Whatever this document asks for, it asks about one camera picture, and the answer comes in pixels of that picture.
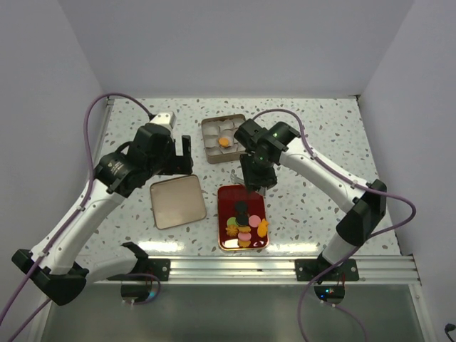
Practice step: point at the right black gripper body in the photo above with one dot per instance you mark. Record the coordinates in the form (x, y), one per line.
(257, 171)

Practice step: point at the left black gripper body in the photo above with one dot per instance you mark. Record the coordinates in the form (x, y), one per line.
(166, 164)

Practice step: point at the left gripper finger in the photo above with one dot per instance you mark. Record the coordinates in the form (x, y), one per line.
(186, 150)
(184, 165)

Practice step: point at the metal tongs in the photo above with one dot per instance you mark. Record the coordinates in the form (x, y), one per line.
(239, 181)

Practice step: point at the orange round cookie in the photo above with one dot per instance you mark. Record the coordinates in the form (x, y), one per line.
(224, 142)

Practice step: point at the black sandwich cookie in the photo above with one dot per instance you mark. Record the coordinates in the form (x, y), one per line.
(242, 219)
(241, 207)

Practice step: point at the green round cookie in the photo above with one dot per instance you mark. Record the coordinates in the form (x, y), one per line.
(231, 222)

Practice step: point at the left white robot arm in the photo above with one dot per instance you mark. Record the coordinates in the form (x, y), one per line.
(52, 264)

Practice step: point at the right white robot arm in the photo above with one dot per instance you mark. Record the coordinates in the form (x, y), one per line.
(361, 201)

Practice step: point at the gold cookie tin box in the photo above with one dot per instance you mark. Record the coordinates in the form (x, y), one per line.
(222, 127)

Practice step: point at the gold tin lid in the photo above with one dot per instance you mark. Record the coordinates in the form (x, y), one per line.
(177, 201)

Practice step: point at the red rectangular tray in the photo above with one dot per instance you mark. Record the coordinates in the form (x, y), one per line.
(227, 196)

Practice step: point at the pink round cookie right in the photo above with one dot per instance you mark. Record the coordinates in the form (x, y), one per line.
(254, 221)

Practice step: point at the orange fish shaped cookie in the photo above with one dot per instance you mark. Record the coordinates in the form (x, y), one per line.
(262, 228)

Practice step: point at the orange flower cookie middle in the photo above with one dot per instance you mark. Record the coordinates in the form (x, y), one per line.
(245, 229)

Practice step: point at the orange flower cookie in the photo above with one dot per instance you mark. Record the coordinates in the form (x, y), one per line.
(245, 229)
(244, 244)

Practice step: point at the yellow swirl cookie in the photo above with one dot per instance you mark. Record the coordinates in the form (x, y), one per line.
(232, 230)

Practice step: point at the pink sandwich cookie lower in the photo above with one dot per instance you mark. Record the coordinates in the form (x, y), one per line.
(244, 236)

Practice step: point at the orange flower cookie bottom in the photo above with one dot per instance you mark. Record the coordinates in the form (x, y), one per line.
(244, 244)

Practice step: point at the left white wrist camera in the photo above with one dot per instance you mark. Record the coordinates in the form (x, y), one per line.
(165, 119)

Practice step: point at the left black base bracket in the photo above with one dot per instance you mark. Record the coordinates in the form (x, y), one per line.
(159, 268)

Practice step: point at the black base bracket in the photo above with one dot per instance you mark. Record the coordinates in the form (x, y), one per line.
(307, 269)
(159, 268)

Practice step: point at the right black base bracket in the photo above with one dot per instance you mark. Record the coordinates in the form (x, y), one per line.
(307, 269)

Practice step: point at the aluminium frame rail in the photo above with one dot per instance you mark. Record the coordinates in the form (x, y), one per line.
(383, 270)

